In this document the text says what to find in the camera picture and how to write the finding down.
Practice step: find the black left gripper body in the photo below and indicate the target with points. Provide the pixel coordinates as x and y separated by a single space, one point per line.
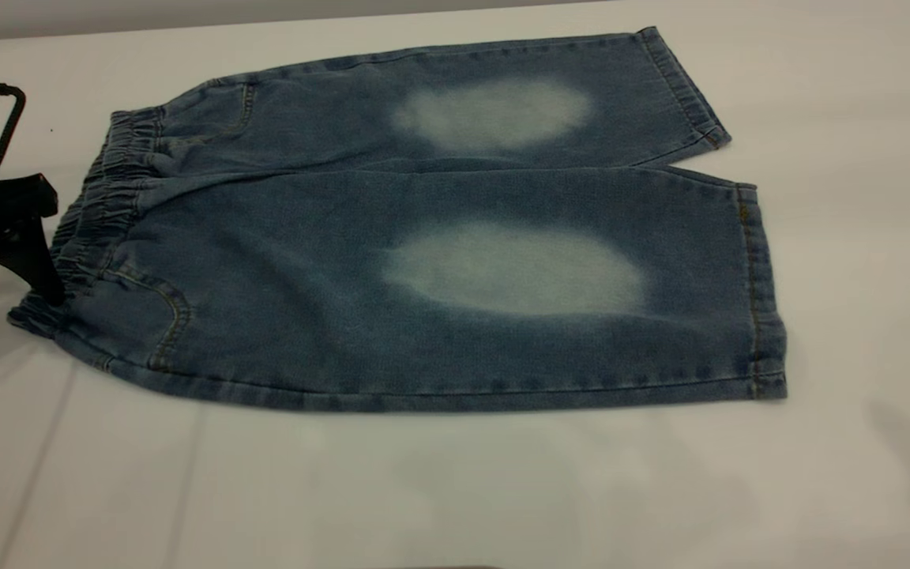
9 201

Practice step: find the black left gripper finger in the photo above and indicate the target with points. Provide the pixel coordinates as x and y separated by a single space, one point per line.
32 257

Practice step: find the blue faded denim pants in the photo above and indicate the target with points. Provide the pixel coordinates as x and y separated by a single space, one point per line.
329 237

